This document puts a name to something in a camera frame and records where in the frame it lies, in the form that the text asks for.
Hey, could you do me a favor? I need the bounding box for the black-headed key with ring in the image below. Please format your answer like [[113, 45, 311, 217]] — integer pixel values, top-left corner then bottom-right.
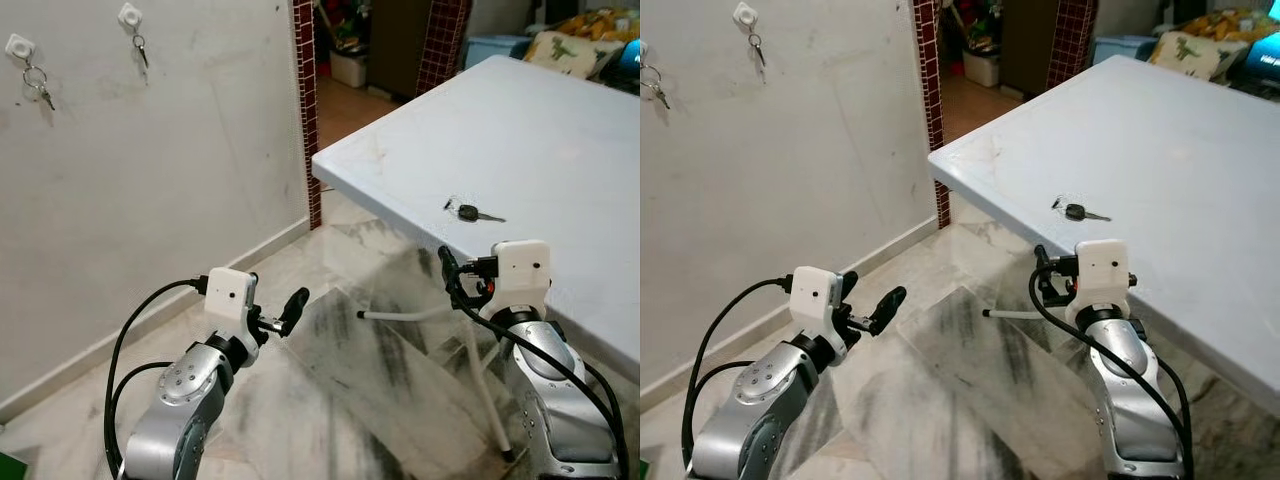
[[1051, 197, 1114, 224], [444, 199, 508, 226]]

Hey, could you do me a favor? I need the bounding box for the white skirting board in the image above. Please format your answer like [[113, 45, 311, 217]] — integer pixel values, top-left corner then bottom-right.
[[0, 216, 313, 423], [640, 216, 943, 409]]

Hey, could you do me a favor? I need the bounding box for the white metal table leg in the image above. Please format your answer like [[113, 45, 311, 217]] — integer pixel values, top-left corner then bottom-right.
[[356, 307, 518, 465], [982, 307, 1079, 324]]

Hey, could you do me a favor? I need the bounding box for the white plastic table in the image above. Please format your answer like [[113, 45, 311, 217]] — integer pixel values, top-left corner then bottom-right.
[[927, 55, 1280, 417], [312, 55, 641, 383]]

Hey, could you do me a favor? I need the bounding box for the red tiled pillar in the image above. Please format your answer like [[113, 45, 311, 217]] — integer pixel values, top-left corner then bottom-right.
[[414, 0, 474, 99], [911, 0, 952, 230], [1044, 0, 1100, 92], [291, 0, 324, 232]]

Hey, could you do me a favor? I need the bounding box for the white storage box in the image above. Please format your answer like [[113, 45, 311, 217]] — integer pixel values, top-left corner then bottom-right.
[[329, 49, 370, 90], [962, 49, 1002, 90]]

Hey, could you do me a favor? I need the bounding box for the dark brown wooden cabinet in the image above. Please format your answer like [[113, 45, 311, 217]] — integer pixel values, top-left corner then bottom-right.
[[999, 0, 1060, 97], [369, 0, 434, 99]]

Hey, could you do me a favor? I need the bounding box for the blue-grey plastic bin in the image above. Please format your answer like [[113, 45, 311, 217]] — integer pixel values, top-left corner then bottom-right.
[[464, 34, 534, 72], [1091, 34, 1160, 70]]

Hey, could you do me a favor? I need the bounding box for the dinosaur print pillow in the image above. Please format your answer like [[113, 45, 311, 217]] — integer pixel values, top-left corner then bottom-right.
[[1149, 29, 1227, 82], [524, 29, 605, 80]]

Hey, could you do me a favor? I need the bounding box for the yellow patterned cloth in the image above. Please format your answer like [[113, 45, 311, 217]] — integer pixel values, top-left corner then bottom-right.
[[552, 7, 641, 44], [1179, 7, 1280, 44]]

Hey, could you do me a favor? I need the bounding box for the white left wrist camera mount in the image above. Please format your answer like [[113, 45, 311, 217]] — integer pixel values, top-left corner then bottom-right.
[[204, 267, 260, 340], [789, 266, 845, 341]]

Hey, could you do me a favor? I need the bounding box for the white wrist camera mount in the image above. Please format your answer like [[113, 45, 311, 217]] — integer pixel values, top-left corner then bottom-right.
[[204, 267, 260, 340], [1074, 239, 1132, 312], [789, 266, 845, 341], [492, 239, 553, 312]]

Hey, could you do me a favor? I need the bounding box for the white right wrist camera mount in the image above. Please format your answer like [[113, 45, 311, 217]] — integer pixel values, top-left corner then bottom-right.
[[1074, 239, 1132, 312], [492, 239, 553, 312]]

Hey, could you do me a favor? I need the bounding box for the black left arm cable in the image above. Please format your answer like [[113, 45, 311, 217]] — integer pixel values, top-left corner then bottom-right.
[[681, 276, 797, 474], [104, 277, 209, 480]]

